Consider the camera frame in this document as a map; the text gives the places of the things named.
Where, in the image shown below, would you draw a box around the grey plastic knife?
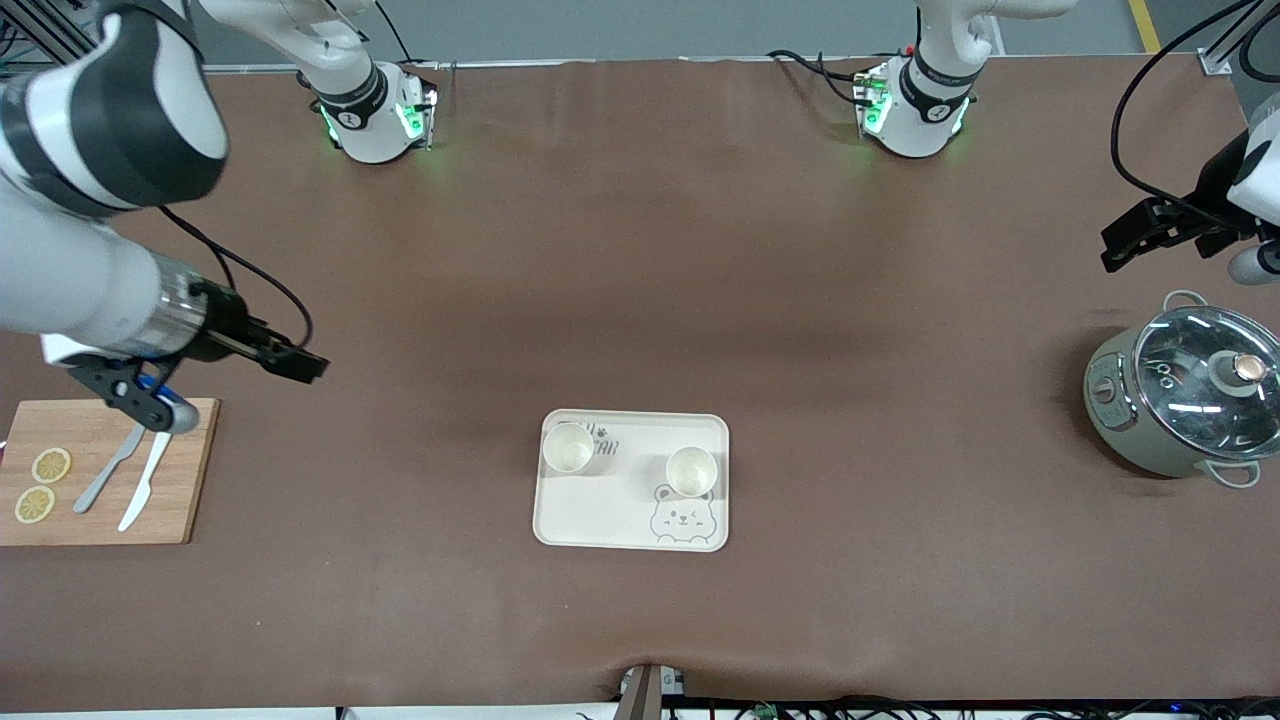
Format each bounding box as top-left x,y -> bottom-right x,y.
73,425 -> 147,515

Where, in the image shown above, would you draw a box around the white plastic knife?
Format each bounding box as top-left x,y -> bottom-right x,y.
118,430 -> 173,533

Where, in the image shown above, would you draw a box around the grey-green electric cooking pot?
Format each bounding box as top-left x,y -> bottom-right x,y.
1083,290 -> 1280,489

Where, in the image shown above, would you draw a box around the wooden cutting board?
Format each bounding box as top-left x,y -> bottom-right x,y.
0,398 -> 221,547

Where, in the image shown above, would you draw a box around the white IKEA cup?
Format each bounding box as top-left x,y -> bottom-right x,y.
665,446 -> 720,498
541,422 -> 597,476

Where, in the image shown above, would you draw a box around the black hanging cable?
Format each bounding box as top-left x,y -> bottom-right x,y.
1236,0 -> 1280,85

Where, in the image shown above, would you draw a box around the black right base cable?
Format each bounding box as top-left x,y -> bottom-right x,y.
375,0 -> 419,67

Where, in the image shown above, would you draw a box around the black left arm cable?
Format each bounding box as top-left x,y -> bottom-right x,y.
1110,0 -> 1263,209

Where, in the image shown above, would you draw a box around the brown table cover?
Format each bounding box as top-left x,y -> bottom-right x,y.
0,58 -> 1280,713

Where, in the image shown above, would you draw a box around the aluminium frame profile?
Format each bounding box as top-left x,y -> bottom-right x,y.
1198,0 -> 1280,77
0,0 -> 106,73

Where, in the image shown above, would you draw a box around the cream bear print tray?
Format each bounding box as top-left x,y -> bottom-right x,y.
532,409 -> 731,553

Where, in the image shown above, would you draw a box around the glass pot lid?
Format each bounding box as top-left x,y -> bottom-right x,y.
1133,306 -> 1280,445

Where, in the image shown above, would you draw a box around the black left base cables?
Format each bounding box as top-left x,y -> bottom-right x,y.
766,48 -> 879,107

